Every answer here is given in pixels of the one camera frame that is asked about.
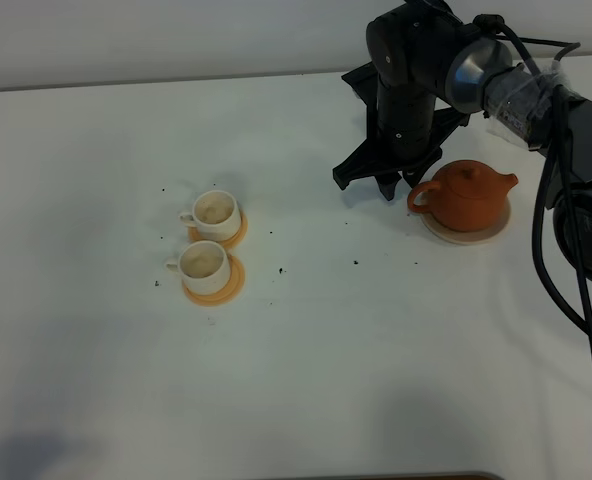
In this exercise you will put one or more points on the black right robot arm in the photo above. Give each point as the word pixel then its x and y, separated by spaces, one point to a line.
pixel 429 72

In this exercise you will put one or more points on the orange coaster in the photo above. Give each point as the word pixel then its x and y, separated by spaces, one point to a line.
pixel 193 234
pixel 233 287

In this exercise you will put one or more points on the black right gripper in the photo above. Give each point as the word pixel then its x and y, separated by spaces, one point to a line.
pixel 404 133

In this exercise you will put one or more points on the white teacup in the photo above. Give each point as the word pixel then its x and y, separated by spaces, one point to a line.
pixel 215 215
pixel 203 267

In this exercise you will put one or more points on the brown clay teapot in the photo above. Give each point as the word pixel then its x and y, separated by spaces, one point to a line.
pixel 463 196

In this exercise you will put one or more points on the orange coaster far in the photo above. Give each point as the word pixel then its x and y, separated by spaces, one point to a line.
pixel 193 234

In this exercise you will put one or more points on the beige round teapot coaster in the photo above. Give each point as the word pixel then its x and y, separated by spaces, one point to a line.
pixel 469 238

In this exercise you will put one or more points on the orange coaster near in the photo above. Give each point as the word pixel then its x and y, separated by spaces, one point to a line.
pixel 233 287

